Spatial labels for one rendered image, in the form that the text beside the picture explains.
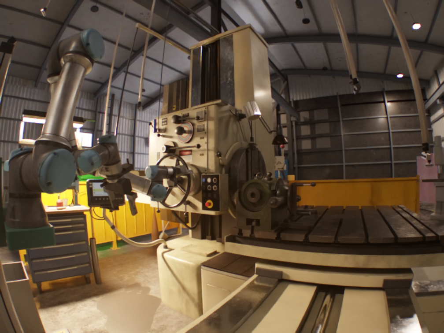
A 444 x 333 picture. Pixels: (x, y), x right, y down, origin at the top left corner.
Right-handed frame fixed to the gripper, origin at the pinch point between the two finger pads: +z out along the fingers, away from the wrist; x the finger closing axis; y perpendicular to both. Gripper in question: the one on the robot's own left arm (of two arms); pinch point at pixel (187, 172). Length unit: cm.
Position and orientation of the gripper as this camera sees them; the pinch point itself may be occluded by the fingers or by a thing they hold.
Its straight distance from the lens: 139.5
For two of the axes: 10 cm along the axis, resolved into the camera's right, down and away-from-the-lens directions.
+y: -2.6, -9.4, 2.1
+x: -7.9, 3.3, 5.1
